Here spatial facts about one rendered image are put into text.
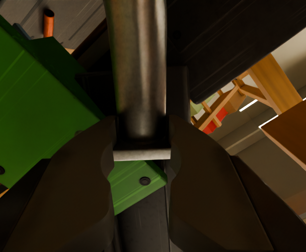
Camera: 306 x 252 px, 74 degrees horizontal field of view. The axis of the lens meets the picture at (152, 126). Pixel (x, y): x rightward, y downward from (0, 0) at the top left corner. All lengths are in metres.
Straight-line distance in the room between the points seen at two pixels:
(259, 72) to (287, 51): 8.87
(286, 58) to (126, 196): 9.67
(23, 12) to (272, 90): 0.86
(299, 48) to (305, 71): 0.94
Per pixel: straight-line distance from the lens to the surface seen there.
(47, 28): 0.60
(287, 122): 0.69
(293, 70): 9.91
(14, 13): 0.55
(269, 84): 0.95
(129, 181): 0.18
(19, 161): 0.20
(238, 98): 4.33
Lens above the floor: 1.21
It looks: 6 degrees up
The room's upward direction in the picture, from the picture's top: 141 degrees clockwise
